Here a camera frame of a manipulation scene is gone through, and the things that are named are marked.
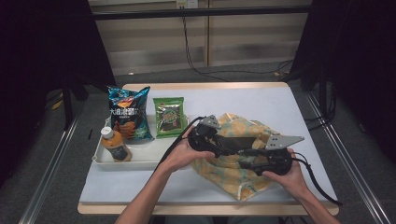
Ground green snack packet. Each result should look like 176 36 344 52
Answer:
152 96 188 139

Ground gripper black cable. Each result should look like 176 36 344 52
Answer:
155 116 206 169
290 151 344 207

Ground black horizontal bar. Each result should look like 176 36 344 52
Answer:
92 5 312 21

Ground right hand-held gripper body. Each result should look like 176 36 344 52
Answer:
256 134 305 177

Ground orange-print fabric bag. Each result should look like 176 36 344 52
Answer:
190 112 281 203

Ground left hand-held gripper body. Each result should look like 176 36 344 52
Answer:
187 114 226 157

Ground black wall cable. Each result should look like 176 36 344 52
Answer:
181 17 295 82

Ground person's left hand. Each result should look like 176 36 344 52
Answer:
158 124 217 174

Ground white table sheet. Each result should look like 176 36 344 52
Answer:
78 87 339 204

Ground blue chips bag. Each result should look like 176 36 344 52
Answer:
106 85 156 141

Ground black stand leg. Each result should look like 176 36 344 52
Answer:
61 74 74 130

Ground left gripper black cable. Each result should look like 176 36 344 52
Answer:
155 116 206 169

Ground white wall socket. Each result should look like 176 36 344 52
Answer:
176 0 199 9

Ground white plastic tray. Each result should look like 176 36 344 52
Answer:
92 114 191 172

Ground black curtain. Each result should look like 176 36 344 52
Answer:
289 0 396 162
0 0 116 188

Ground person's right hand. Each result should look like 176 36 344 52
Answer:
261 148 310 201

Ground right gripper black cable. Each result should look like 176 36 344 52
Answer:
290 151 344 207

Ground orange drink bottle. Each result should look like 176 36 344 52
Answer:
100 126 134 162

